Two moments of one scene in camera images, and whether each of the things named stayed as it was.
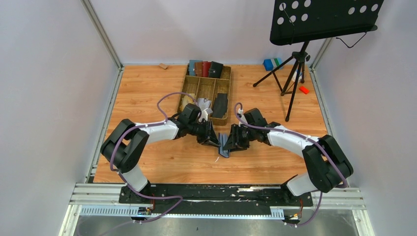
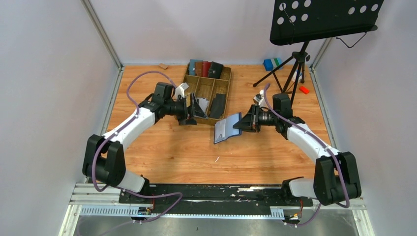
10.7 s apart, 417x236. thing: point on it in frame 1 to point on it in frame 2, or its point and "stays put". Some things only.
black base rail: x=213 y=198 stays put
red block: x=304 y=90 stays put
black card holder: x=215 y=70 stays put
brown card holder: x=198 y=66 stays put
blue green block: x=271 y=64 stays put
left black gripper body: x=208 y=132 to x=188 y=108
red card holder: x=205 y=66 stays put
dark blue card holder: x=222 y=137 to x=223 y=129
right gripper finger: x=235 y=142 to x=249 y=122
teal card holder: x=192 y=67 stays put
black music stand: x=293 y=20 stays put
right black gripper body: x=235 y=136 to x=253 y=118
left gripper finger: x=210 y=137 to x=198 y=111
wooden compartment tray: x=211 y=95 stays put
